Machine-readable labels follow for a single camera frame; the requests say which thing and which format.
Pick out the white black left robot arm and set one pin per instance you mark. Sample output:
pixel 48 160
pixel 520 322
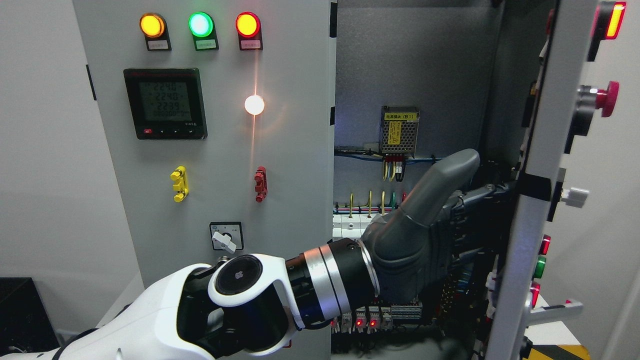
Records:
pixel 253 303

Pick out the black digital power meter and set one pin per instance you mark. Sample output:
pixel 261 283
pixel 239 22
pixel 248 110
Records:
pixel 166 103

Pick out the red terminal connector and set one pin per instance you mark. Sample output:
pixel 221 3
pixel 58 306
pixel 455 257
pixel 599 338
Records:
pixel 261 185

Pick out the red emergency stop button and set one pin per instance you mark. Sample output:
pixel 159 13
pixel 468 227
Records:
pixel 589 100

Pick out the white socket breaker row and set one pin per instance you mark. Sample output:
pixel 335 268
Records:
pixel 353 227

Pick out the silver door handle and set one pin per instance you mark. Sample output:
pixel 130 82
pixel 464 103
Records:
pixel 555 313

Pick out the white rotary selector switch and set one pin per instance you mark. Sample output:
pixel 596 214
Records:
pixel 227 236

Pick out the grey cabinet door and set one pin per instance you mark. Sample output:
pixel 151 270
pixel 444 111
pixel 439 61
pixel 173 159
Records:
pixel 588 203
pixel 292 138

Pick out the green indicator light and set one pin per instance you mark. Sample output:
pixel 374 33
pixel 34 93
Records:
pixel 203 30

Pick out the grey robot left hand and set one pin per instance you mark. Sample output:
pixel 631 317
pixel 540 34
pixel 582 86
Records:
pixel 440 226

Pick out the lower relay terminal row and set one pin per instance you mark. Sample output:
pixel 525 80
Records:
pixel 379 316

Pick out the red indicator light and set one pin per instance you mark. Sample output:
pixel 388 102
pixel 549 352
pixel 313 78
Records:
pixel 249 30

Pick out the white glowing indicator lamp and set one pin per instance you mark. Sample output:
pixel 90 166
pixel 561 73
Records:
pixel 254 105

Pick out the yellow terminal connector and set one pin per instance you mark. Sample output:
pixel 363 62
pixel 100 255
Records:
pixel 180 183

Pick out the yellow indicator light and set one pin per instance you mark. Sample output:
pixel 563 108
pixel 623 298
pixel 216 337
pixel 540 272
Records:
pixel 156 33

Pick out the metal mesh power supply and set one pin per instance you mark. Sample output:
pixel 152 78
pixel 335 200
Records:
pixel 399 129

